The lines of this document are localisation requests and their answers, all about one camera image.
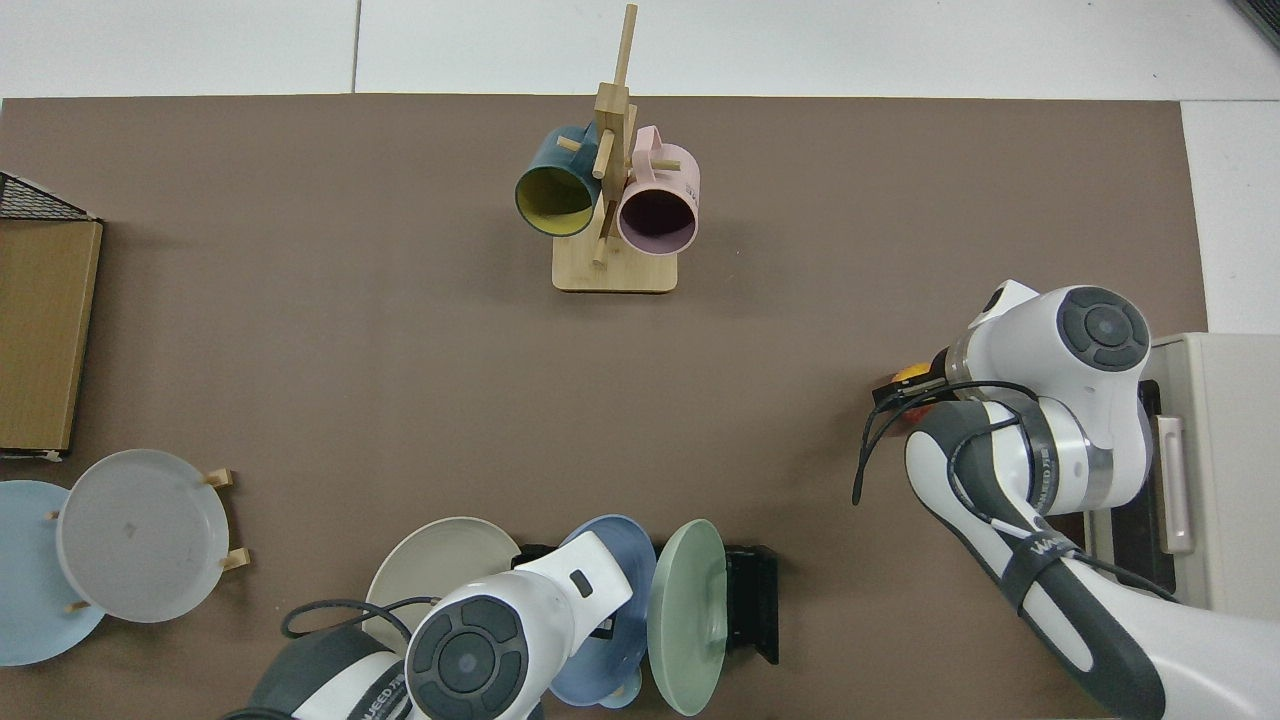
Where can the red yellow apple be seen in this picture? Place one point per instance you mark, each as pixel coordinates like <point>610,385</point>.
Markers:
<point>910,375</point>

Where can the brown table cloth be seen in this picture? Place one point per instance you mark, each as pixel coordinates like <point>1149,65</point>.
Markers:
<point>400,400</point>

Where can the light blue plate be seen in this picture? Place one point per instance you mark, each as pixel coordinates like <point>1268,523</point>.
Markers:
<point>30,580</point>

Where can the pink mug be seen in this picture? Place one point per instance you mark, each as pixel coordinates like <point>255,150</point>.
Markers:
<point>655,215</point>

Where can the wooden plate rack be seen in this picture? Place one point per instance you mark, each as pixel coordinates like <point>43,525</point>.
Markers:
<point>220,478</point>

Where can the wooden cup stand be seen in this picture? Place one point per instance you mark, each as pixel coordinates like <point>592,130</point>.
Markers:
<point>615,272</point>

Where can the pale toaster oven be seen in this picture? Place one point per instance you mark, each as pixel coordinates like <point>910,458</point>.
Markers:
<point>1230,450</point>

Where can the grey plate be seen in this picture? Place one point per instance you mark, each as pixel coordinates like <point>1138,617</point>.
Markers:
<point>140,535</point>

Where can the beige plate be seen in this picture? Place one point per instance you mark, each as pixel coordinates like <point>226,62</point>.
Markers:
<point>440,560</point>

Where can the black dish rack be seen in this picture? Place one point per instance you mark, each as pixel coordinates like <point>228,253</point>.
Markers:
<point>750,600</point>

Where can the pale green plate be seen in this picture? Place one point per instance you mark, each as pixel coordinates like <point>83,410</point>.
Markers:
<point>685,620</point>

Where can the dark blue mug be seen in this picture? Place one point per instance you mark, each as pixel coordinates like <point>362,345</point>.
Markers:
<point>555,195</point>

